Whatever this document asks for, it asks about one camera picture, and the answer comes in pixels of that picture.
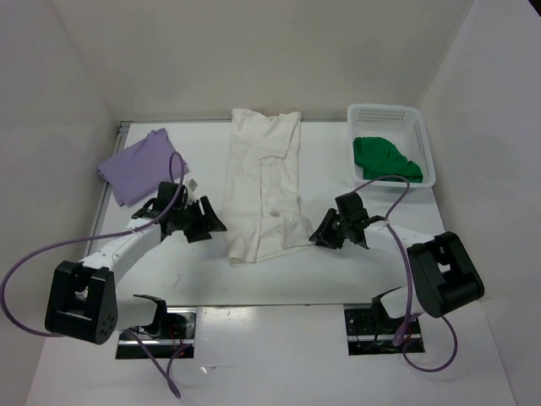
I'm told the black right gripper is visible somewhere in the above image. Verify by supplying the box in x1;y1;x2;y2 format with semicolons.
309;207;351;250

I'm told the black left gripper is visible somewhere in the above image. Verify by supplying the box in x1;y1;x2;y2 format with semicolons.
173;195;227;243

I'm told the white t shirt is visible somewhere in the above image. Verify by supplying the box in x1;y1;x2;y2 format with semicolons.
222;108;313;266

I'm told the purple t shirt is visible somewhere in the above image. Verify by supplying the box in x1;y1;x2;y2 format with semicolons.
96;129;183;206

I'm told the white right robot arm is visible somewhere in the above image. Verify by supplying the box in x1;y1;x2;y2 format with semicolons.
309;192;485;332

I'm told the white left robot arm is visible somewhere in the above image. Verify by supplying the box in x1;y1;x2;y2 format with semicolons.
45;181;227;344

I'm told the green t shirt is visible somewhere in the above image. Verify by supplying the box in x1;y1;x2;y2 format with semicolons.
352;137;424;183

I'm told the white plastic laundry basket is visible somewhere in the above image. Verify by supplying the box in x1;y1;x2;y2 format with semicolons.
347;103;436;189

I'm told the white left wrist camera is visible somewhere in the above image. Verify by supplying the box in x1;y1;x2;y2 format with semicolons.
183;178;198;206

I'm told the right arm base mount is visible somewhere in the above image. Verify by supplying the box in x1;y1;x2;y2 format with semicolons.
343;304;424;356

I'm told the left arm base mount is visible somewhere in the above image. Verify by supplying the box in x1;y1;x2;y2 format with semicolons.
115;307;198;360

